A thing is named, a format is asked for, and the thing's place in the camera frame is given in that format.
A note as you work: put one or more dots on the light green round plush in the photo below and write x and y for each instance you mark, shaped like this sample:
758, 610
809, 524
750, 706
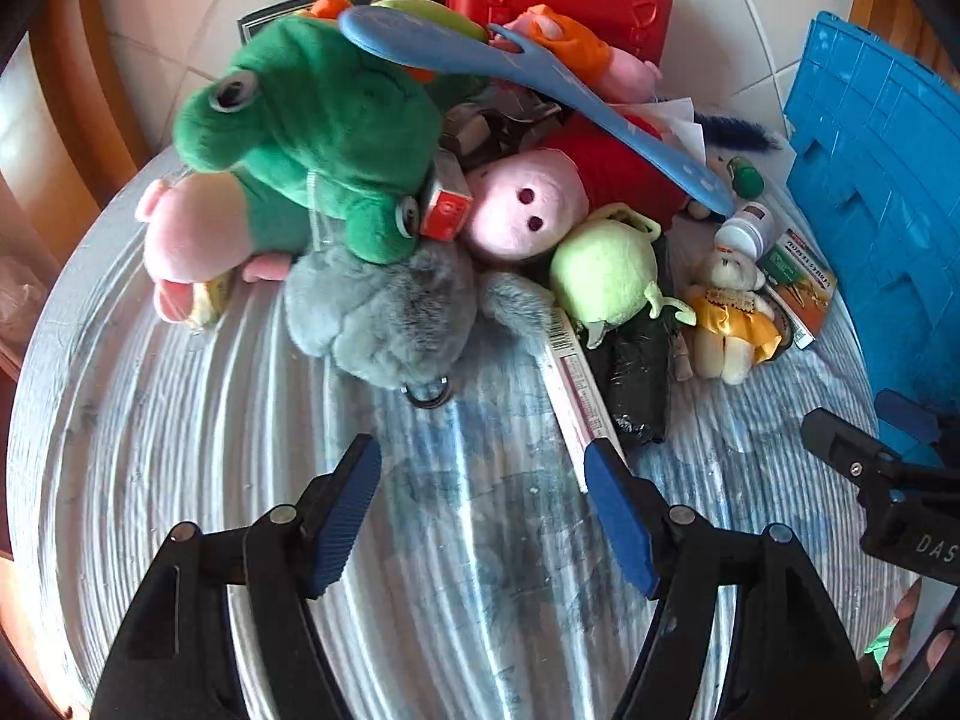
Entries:
600, 270

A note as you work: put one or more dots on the small green bottle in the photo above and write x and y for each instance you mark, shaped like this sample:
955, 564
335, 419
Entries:
748, 176

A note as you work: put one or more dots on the green frog plush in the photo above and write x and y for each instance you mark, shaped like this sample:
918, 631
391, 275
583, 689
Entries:
315, 112

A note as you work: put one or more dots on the grey furry plush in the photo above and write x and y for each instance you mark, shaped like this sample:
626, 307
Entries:
382, 307

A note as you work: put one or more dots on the blue plastic crate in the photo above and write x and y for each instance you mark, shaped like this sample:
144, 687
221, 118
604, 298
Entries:
862, 165

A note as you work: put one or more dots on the person's right hand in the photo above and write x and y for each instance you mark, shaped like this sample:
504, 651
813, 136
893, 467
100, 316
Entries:
904, 637

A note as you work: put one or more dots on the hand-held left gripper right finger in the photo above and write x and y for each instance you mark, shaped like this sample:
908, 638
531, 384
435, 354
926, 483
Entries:
622, 517

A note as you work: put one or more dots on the small red white box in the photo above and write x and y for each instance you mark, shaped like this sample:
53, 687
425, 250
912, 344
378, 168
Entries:
446, 210

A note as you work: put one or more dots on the yellow-green plush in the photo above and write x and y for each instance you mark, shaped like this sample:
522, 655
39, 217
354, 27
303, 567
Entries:
435, 15

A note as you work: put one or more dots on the green flat box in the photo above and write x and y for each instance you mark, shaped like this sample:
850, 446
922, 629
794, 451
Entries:
799, 277

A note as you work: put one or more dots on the dark blue fuzzy tail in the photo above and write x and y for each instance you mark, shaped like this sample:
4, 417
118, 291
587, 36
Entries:
739, 131

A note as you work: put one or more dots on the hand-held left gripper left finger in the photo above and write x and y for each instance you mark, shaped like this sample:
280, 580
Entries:
345, 517

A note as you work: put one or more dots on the pale pink pig plush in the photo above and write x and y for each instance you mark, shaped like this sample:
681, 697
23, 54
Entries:
195, 225

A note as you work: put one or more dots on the white pill bottle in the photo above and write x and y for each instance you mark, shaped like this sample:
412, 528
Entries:
742, 229

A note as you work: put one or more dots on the pink pig plush orange clothes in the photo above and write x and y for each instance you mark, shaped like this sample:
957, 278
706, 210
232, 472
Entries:
577, 45

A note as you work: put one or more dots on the silver foil pack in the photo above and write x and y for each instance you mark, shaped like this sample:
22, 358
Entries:
480, 127

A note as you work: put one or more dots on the small teddy bear yellow dress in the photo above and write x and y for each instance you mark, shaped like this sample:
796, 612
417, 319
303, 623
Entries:
731, 322

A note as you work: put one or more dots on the pink pig plush red dress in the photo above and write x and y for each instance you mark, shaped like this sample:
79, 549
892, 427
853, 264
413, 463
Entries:
517, 202

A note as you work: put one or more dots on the black flat box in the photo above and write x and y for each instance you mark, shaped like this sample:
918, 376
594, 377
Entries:
277, 19

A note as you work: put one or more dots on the white paper sheet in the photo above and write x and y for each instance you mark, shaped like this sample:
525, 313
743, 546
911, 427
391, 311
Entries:
686, 124

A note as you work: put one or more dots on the long white box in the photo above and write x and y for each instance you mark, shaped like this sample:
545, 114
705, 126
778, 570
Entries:
577, 390

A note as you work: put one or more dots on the wooden furniture panel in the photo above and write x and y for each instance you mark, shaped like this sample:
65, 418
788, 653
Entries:
75, 90

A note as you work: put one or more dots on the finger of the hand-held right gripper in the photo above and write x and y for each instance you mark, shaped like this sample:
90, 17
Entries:
907, 412
832, 439

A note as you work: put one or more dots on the black plastic packet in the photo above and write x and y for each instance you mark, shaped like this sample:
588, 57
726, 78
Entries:
634, 382

